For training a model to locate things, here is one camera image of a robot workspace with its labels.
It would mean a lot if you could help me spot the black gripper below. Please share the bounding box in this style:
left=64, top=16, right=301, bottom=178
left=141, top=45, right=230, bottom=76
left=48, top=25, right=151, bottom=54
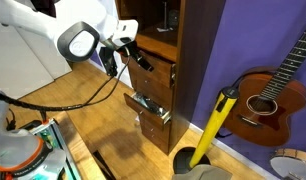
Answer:
left=117, top=39, right=155, bottom=73

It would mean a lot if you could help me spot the wooden drawer holding mixed clutter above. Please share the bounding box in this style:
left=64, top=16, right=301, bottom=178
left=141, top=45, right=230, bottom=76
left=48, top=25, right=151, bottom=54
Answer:
left=121, top=49, right=177, bottom=89

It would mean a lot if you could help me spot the closed wooden drawer small knob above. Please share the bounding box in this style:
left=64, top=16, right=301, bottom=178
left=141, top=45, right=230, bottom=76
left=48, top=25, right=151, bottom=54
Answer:
left=131, top=71, right=176, bottom=111

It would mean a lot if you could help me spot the wooden drawer with shiny contents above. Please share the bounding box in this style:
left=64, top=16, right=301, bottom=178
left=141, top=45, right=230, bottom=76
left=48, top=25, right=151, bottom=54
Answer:
left=123, top=91, right=172, bottom=132

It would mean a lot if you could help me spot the dark wooden chest of drawers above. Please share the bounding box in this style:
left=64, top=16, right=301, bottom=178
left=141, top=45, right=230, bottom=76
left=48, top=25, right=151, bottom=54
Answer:
left=114, top=0, right=227, bottom=156

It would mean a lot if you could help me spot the lowest wooden drawer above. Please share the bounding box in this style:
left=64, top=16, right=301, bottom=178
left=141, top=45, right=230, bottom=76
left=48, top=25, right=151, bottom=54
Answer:
left=139, top=114, right=171, bottom=155

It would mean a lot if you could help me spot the thin metal display stand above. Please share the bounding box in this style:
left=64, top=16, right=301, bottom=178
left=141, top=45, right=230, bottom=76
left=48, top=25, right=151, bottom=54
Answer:
left=156, top=0, right=175, bottom=33

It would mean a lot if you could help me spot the dark round jar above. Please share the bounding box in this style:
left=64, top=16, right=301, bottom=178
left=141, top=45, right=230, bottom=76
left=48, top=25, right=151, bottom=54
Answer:
left=167, top=9, right=181, bottom=29

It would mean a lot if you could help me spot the yellow pole with black base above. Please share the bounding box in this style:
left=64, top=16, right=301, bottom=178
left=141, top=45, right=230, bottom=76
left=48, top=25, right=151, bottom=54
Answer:
left=172, top=86, right=240, bottom=175

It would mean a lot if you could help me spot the white closet sliding door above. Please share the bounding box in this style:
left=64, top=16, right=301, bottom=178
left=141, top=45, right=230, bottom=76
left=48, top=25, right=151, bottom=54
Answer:
left=16, top=28, right=73, bottom=80
left=0, top=21, right=56, bottom=100

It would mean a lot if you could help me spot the light wooden robot table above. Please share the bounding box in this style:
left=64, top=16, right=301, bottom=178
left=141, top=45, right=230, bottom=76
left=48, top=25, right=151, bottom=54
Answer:
left=54, top=111, right=107, bottom=180

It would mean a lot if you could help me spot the black flat floor object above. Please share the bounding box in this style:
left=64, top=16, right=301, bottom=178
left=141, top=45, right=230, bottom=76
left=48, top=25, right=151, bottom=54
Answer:
left=92, top=149, right=118, bottom=180

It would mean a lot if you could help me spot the brown acoustic guitar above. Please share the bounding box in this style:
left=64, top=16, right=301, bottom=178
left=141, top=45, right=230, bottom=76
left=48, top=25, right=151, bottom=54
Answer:
left=222, top=19, right=306, bottom=148

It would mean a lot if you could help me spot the banjo with white head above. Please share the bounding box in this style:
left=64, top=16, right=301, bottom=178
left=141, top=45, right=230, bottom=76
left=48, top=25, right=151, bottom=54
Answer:
left=269, top=148, right=306, bottom=180

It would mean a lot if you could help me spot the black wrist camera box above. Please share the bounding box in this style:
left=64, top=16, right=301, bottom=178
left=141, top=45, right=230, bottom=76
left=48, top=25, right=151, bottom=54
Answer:
left=98, top=46, right=119, bottom=78

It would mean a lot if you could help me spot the aluminium frame electronics box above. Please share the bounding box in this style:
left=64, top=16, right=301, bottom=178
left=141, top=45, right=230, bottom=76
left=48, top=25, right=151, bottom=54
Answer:
left=21, top=119, right=82, bottom=180

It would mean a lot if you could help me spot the thin black base cable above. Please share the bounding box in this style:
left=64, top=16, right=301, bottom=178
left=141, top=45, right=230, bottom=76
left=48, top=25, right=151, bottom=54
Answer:
left=5, top=108, right=18, bottom=131

